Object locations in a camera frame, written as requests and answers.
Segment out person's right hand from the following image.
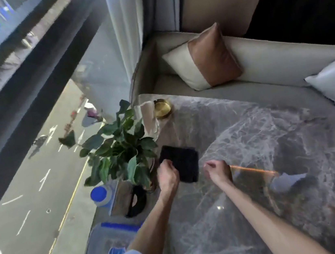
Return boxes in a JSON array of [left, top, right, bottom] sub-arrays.
[[202, 158, 234, 188]]

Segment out person's left hand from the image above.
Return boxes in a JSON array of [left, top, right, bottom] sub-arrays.
[[154, 158, 182, 196]]

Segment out black cloth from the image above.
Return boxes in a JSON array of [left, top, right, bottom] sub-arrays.
[[157, 141, 202, 187]]

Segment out person's left forearm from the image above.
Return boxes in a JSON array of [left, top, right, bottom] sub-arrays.
[[120, 189, 185, 254]]

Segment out person's right forearm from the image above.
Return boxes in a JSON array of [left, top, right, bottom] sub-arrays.
[[219, 167, 333, 254]]

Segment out black curved object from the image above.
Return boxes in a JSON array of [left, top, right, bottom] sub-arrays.
[[122, 184, 151, 219]]

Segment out clear glass vase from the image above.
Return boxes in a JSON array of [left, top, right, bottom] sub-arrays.
[[139, 101, 160, 137]]

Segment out green leafy plant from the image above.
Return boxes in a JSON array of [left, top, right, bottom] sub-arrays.
[[73, 96, 164, 198]]

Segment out gold metal bowl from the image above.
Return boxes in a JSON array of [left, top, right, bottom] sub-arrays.
[[153, 98, 173, 120]]

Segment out blue-capped plastic bottle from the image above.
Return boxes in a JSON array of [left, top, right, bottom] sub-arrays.
[[89, 181, 123, 217]]

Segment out clear blue-clipped plastic container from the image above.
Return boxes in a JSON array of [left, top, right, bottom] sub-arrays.
[[74, 217, 148, 254]]

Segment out brown and cream cushion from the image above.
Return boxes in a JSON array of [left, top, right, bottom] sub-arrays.
[[158, 20, 246, 96]]

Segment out beige sofa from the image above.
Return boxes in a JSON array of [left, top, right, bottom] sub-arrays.
[[121, 8, 335, 147]]

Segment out white curtain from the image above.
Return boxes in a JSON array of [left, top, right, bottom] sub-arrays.
[[104, 0, 195, 84]]

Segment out dark window frame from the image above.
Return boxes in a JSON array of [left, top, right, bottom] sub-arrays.
[[0, 0, 133, 226]]

